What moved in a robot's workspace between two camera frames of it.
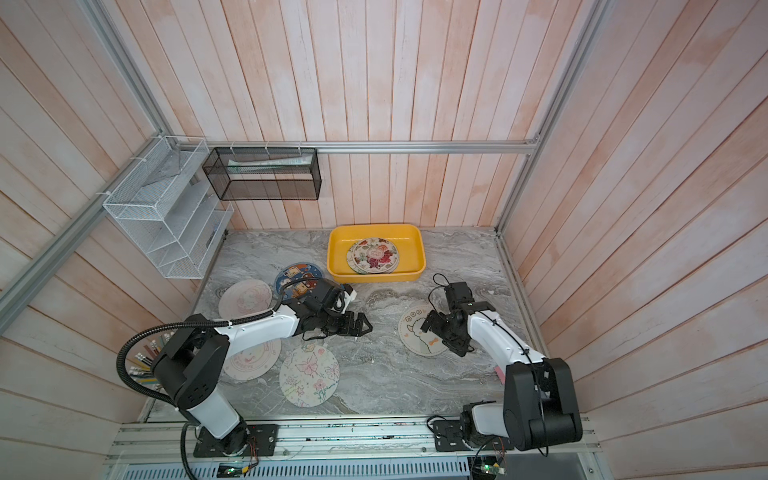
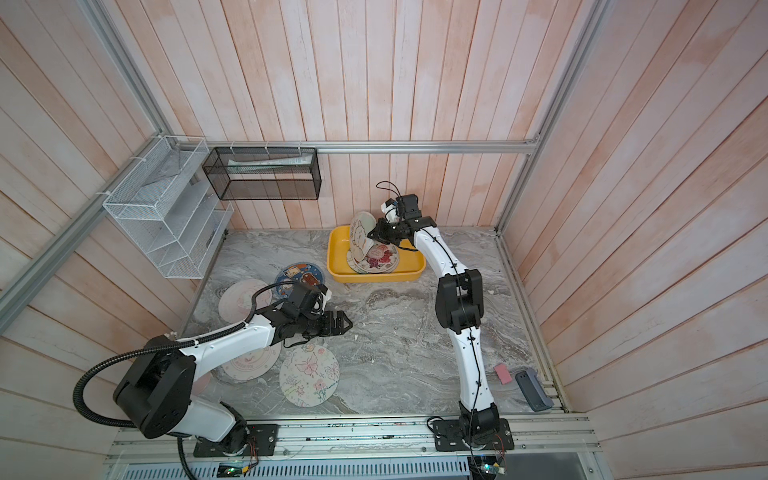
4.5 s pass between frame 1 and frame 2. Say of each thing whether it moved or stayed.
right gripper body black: moved
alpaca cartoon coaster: moved
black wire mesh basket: stayed
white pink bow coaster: stayed
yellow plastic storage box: stayed
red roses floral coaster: stayed
